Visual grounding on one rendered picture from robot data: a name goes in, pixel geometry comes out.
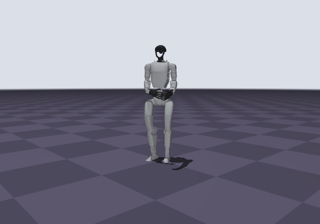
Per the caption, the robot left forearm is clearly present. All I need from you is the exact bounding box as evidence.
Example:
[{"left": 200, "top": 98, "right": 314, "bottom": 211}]
[{"left": 170, "top": 81, "right": 177, "bottom": 95}]

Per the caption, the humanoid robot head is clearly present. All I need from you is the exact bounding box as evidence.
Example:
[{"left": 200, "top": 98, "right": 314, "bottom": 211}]
[{"left": 155, "top": 45, "right": 166, "bottom": 62}]

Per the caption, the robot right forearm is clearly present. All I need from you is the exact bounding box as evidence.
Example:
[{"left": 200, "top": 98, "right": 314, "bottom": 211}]
[{"left": 144, "top": 81, "right": 150, "bottom": 94}]

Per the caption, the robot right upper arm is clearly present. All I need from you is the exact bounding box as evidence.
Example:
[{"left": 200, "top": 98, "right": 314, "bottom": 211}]
[{"left": 144, "top": 63, "right": 151, "bottom": 85}]

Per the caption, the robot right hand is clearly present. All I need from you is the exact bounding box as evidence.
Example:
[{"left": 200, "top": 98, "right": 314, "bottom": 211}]
[{"left": 148, "top": 88, "right": 163, "bottom": 99}]

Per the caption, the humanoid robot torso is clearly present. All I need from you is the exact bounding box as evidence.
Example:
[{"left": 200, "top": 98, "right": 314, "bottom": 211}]
[{"left": 150, "top": 60, "right": 170, "bottom": 106}]

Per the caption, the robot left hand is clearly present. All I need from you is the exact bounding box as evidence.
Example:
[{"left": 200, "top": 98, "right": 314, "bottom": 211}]
[{"left": 161, "top": 89, "right": 173, "bottom": 100}]

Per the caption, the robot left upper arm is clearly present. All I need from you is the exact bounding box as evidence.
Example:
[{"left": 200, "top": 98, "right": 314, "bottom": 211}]
[{"left": 168, "top": 63, "right": 177, "bottom": 85}]

